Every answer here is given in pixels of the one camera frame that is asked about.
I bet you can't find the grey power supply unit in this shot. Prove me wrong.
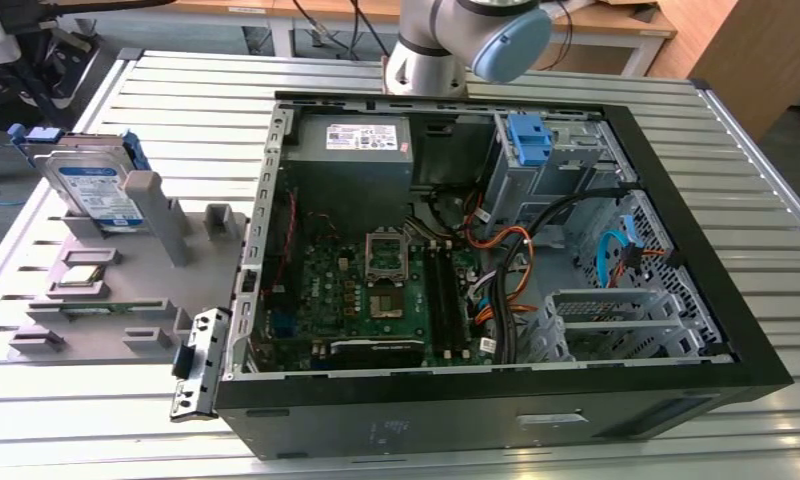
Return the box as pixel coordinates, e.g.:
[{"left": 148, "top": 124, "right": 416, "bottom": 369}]
[{"left": 284, "top": 113, "right": 418, "bottom": 234}]

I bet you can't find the wooden desk with white legs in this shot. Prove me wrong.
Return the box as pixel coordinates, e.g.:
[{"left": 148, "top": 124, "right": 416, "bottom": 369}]
[{"left": 72, "top": 0, "right": 679, "bottom": 77}]

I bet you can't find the grey parts rack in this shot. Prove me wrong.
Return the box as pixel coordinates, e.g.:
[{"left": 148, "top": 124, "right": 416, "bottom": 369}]
[{"left": 5, "top": 169, "right": 252, "bottom": 364}]

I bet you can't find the grey expansion slot latch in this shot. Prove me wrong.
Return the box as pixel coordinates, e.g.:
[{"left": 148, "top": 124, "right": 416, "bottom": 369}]
[{"left": 168, "top": 305, "right": 233, "bottom": 422}]

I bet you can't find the black cable bundle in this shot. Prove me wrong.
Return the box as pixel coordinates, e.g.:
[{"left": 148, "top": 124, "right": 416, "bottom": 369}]
[{"left": 491, "top": 188, "right": 645, "bottom": 365}]

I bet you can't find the wooden cabinet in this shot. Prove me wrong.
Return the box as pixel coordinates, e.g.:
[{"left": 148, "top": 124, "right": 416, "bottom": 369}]
[{"left": 689, "top": 0, "right": 800, "bottom": 142}]

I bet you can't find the silver CPU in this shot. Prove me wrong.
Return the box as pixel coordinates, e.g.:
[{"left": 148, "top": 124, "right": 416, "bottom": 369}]
[{"left": 61, "top": 265, "right": 106, "bottom": 287}]

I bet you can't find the blue plastic bay latch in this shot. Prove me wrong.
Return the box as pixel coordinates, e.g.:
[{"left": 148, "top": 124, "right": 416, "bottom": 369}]
[{"left": 505, "top": 113, "right": 553, "bottom": 168}]

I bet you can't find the black RAM slot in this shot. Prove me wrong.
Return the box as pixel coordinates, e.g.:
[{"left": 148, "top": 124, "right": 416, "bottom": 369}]
[
  {"left": 424, "top": 238, "right": 452, "bottom": 359},
  {"left": 443, "top": 238, "right": 473, "bottom": 359}
]

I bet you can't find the orange yellow wire bundle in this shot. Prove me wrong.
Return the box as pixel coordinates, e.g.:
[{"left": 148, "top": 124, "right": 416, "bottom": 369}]
[{"left": 463, "top": 224, "right": 543, "bottom": 324}]

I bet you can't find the CPU socket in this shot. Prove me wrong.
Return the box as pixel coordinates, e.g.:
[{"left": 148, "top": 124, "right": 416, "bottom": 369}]
[{"left": 365, "top": 291, "right": 409, "bottom": 321}]

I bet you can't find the metal disk bay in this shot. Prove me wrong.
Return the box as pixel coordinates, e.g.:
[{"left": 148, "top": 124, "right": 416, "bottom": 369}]
[{"left": 540, "top": 286, "right": 725, "bottom": 362}]

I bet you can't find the metal socket cover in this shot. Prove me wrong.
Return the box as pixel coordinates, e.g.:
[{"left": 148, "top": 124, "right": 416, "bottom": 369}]
[{"left": 362, "top": 229, "right": 413, "bottom": 282}]

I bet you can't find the blue data wire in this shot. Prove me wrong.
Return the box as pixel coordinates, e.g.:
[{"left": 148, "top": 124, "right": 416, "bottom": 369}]
[{"left": 597, "top": 213, "right": 640, "bottom": 290}]

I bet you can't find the green RAM stick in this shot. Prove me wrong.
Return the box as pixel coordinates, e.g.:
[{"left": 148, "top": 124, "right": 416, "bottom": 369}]
[{"left": 57, "top": 301, "right": 136, "bottom": 317}]

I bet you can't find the green motherboard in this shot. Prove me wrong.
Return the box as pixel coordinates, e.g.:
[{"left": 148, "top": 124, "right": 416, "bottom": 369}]
[{"left": 258, "top": 234, "right": 505, "bottom": 372}]

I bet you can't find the metal optical drive bay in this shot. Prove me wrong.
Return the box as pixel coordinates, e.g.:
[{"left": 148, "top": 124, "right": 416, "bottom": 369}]
[{"left": 484, "top": 112, "right": 639, "bottom": 237}]

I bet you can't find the black graphics card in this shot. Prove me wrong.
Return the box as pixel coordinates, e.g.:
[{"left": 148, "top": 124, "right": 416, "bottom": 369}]
[{"left": 310, "top": 335, "right": 429, "bottom": 372}]

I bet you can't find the hard disk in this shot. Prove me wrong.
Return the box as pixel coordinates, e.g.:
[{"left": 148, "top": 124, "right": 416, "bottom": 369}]
[{"left": 9, "top": 123, "right": 152, "bottom": 234}]

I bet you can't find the black open PC case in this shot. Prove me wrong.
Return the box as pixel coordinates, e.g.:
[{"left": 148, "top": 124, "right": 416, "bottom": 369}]
[{"left": 212, "top": 89, "right": 795, "bottom": 459}]

